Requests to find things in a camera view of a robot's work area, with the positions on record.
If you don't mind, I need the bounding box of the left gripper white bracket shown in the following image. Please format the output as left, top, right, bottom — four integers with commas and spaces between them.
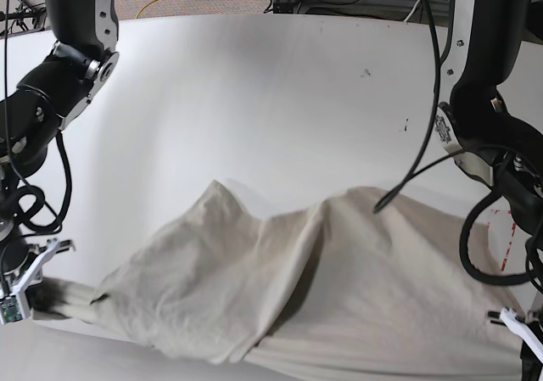
487, 307, 542, 356

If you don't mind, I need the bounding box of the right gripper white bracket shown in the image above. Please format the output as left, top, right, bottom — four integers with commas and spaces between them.
1, 238, 75, 320

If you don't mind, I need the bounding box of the beige T-shirt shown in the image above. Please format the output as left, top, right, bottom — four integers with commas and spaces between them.
33, 182, 522, 380

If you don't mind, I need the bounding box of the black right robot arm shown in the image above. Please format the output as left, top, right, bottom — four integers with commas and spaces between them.
1, 0, 120, 324

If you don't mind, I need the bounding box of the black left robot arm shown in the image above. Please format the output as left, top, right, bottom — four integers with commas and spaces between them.
434, 0, 542, 290

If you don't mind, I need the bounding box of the red tape rectangle marking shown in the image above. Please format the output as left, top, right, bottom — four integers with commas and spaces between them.
487, 209, 517, 272

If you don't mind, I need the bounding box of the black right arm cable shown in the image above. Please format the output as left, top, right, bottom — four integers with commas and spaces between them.
12, 130, 74, 234

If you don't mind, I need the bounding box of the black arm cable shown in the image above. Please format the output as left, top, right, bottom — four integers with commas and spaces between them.
372, 0, 463, 215
12, 130, 74, 234

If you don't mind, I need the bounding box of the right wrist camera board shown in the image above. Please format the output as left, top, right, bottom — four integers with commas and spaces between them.
0, 296, 23, 324

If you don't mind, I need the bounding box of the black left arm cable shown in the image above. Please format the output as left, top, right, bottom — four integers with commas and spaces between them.
372, 0, 463, 215

